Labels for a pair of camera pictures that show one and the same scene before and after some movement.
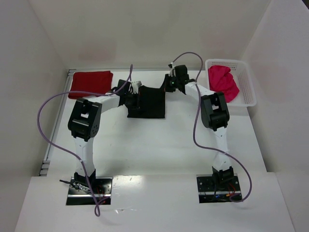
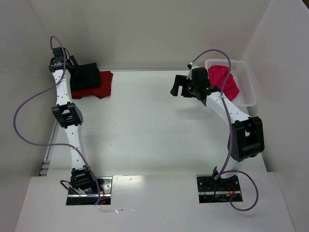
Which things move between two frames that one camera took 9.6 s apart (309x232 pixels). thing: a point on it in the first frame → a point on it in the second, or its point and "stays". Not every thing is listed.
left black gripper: x=134 y=99 → x=80 y=75
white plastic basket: x=240 y=70 stays
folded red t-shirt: x=99 y=81 stays
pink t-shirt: x=221 y=80 stays
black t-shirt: x=151 y=102 → x=85 y=76
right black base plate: x=217 y=188 stays
